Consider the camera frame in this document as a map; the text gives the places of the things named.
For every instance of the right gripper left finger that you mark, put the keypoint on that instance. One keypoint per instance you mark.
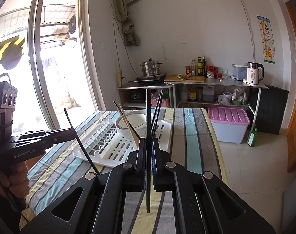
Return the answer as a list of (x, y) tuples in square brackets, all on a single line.
[(135, 178)]

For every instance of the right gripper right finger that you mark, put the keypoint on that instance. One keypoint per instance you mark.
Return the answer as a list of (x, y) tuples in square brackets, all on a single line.
[(161, 176)]

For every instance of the metal kitchen shelf table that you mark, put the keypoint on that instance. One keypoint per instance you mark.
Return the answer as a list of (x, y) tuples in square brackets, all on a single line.
[(179, 92)]

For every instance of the left hand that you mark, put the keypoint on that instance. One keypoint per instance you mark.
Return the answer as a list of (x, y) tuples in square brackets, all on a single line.
[(17, 183)]

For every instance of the striped tablecloth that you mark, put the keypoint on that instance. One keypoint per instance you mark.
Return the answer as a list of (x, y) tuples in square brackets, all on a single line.
[(193, 144)]

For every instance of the white dish drying rack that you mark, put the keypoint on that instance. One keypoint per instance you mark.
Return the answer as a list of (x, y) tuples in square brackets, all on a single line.
[(106, 147)]

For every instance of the white bowl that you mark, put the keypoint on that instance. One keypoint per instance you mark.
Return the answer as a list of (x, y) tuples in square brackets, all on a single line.
[(137, 118)]

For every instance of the pink plastic basket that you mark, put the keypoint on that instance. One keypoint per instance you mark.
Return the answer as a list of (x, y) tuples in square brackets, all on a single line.
[(165, 103)]

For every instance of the low grey shelf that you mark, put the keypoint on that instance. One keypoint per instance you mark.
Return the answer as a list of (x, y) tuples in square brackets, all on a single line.
[(133, 95)]

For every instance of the pink lid storage box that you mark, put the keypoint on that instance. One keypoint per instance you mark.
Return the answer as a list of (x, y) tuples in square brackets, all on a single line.
[(229, 124)]

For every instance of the black induction cooker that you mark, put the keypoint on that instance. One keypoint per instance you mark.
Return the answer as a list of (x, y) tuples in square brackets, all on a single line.
[(151, 80)]

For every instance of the wooden cutting board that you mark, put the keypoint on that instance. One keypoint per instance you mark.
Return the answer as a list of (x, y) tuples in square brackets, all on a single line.
[(185, 78)]

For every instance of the green bottle on floor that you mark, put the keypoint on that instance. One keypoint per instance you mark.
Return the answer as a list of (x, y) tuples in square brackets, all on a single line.
[(252, 138)]

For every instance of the stainless steel steamer pot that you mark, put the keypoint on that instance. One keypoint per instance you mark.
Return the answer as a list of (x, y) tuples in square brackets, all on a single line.
[(151, 68)]

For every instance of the white power strip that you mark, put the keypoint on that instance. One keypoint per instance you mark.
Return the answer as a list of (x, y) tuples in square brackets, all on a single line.
[(120, 83)]

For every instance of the dark soy sauce bottle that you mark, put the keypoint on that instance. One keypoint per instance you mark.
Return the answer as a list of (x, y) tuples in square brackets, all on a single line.
[(204, 66)]

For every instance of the clear blue food container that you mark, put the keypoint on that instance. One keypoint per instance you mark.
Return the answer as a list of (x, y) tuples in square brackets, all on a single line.
[(239, 72)]

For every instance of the white electric kettle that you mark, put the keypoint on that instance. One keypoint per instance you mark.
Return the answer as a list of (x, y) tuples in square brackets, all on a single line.
[(255, 73)]

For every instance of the giraffe height wall chart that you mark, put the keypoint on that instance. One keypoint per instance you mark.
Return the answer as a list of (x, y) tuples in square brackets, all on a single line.
[(267, 40)]

